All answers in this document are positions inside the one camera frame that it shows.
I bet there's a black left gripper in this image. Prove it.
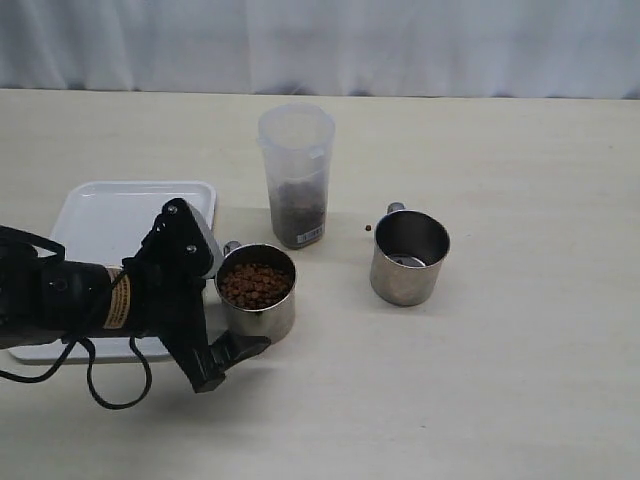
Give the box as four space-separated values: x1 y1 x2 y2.
123 197 271 393

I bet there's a steel mug with kibble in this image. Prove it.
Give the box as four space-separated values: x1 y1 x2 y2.
215 241 297 344

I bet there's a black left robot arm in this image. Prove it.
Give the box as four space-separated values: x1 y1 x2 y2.
1 198 271 393

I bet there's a white plastic tray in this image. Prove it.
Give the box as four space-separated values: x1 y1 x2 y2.
8 181 217 365

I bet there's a clear plastic tall container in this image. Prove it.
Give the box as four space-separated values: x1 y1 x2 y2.
257 103 335 249

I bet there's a white curtain backdrop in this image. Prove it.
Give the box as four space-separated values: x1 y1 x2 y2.
1 0 639 99

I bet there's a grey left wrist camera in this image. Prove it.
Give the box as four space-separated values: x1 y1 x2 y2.
187 203 224 279

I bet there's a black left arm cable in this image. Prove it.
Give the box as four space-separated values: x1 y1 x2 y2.
0 227 152 410

